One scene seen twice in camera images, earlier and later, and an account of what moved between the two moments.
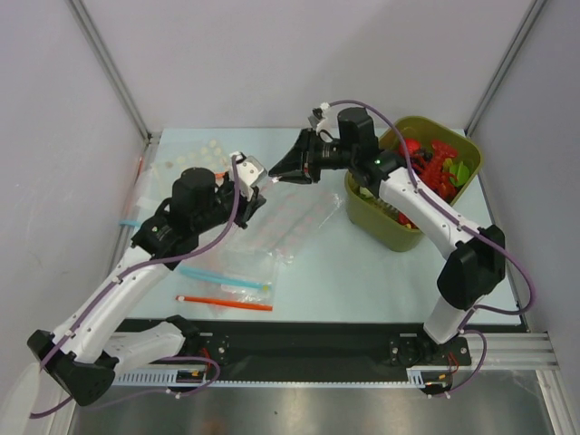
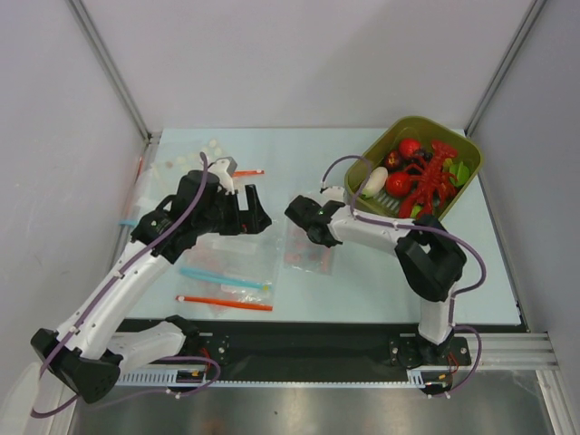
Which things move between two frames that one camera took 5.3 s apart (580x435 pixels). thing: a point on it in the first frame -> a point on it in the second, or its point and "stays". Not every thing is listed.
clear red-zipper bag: (288, 217) -> (303, 254)
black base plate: (381, 346) stays
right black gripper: (310, 154) -> (300, 213)
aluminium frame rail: (512, 351) stays
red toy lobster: (431, 170) stays
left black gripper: (248, 207) stays
